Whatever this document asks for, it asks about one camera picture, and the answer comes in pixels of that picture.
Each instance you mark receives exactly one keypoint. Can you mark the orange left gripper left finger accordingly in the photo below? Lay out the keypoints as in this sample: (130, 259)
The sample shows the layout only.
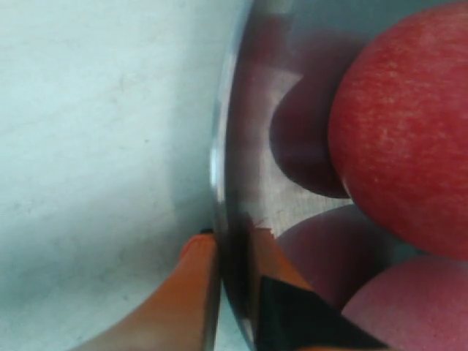
(181, 314)

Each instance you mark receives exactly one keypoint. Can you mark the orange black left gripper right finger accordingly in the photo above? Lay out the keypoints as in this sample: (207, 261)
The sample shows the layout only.
(287, 314)

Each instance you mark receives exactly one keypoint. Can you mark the pink toy peach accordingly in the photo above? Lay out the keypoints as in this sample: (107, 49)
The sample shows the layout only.
(419, 304)

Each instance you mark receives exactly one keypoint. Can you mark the red toy apple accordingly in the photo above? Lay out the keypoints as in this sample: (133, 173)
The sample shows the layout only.
(397, 133)

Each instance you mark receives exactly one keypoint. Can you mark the round metal plate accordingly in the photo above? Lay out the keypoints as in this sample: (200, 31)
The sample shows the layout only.
(271, 165)

